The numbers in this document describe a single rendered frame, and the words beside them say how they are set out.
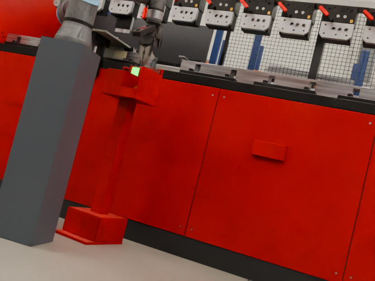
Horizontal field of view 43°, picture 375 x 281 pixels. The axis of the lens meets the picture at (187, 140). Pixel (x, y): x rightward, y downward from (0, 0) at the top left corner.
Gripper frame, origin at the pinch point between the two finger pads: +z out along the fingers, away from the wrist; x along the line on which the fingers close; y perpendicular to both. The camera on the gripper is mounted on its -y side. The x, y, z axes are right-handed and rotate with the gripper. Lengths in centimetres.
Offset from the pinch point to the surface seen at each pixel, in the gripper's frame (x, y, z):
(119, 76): 6.8, -5.9, 8.3
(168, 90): 0.5, 25.5, 8.6
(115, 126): 6.3, -2.8, 31.2
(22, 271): -29, -74, 78
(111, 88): 9.5, -6.4, 14.4
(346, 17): -73, 52, -40
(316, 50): -37, 124, -40
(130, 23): 43, 36, -27
